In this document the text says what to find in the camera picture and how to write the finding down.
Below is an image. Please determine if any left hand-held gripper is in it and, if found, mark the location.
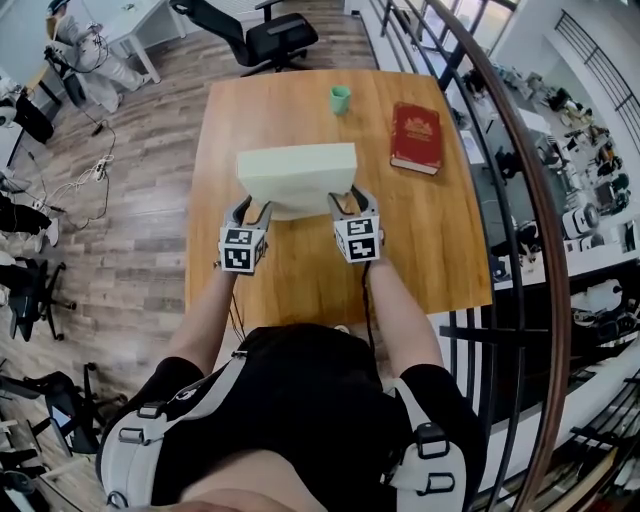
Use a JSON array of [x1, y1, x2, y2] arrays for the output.
[[217, 194, 275, 277]]

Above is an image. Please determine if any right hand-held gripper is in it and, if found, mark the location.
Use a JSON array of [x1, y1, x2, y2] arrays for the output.
[[326, 184, 386, 265]]

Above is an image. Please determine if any cream object book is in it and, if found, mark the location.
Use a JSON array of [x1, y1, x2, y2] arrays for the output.
[[235, 142, 359, 222]]

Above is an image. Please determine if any person's right forearm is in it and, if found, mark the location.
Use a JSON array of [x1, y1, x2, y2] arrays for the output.
[[361, 256, 447, 377]]

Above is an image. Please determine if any person's left forearm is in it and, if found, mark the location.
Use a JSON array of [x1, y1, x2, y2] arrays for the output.
[[166, 259, 237, 372]]

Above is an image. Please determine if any red hardcover book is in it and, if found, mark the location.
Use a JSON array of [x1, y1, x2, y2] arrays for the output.
[[389, 101, 445, 177]]

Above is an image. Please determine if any green cup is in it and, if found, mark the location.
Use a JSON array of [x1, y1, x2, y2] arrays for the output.
[[329, 85, 352, 117]]

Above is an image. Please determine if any black metal railing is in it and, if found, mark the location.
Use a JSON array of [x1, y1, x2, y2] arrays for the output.
[[369, 0, 640, 512]]

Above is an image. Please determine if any black office chair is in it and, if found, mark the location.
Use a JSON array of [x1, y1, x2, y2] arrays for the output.
[[168, 0, 320, 78]]

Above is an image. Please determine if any person's black shirt torso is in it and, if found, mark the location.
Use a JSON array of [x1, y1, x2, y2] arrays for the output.
[[97, 322, 489, 512]]

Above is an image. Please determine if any brown wooden handrail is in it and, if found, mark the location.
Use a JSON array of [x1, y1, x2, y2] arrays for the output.
[[423, 0, 574, 512]]

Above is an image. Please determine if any white table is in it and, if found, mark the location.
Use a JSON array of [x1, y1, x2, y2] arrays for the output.
[[96, 0, 187, 85]]

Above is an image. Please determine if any black swivel chair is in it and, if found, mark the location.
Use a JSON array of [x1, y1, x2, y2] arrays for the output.
[[0, 257, 79, 343]]

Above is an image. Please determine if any grey harness vest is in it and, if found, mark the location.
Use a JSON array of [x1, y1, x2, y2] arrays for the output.
[[99, 352, 469, 512]]

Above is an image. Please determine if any black chair with tablet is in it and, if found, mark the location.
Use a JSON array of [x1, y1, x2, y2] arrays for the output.
[[0, 362, 129, 457]]

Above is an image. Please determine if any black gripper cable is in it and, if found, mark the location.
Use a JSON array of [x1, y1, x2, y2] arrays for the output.
[[228, 287, 248, 344]]

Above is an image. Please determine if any white floor cable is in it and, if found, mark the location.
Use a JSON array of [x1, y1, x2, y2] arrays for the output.
[[27, 119, 119, 232]]

